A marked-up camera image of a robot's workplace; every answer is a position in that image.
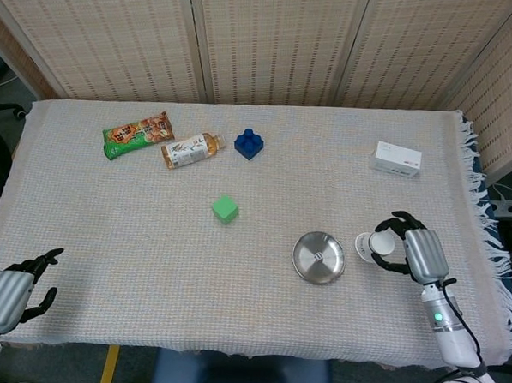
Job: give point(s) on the light woven side screen panel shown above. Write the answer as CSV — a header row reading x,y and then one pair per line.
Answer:
x,y
501,105

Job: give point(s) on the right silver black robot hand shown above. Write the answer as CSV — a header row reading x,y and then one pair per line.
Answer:
x,y
426,256

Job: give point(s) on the black chair star base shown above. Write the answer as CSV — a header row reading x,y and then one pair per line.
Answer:
x,y
3,106

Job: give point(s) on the brown woven side screen panel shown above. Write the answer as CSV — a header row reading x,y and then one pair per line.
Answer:
x,y
18,59

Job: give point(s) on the wide woven folding screen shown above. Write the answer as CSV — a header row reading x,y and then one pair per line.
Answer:
x,y
268,42

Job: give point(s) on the white floor stand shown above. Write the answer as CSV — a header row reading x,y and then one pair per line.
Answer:
x,y
506,208

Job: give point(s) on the green cube block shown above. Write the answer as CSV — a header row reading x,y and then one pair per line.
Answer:
x,y
225,209

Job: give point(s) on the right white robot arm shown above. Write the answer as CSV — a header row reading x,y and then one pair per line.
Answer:
x,y
450,334

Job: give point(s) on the green orange snack bag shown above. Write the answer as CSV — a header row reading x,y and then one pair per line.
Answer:
x,y
134,135

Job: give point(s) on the blue studded building block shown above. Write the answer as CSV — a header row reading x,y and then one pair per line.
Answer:
x,y
249,145

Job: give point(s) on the plastic tea bottle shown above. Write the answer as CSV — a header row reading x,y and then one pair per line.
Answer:
x,y
189,151

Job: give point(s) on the white plastic cup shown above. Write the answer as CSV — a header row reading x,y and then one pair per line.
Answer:
x,y
382,243

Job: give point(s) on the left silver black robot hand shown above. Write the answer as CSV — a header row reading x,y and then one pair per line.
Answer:
x,y
1,298

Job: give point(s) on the round stainless steel plate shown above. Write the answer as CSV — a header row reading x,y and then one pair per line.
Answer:
x,y
312,271

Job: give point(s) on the beige woven fringed tablecloth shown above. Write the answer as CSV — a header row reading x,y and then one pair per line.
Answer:
x,y
150,237

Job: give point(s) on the white carton box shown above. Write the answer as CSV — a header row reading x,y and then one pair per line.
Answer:
x,y
395,160

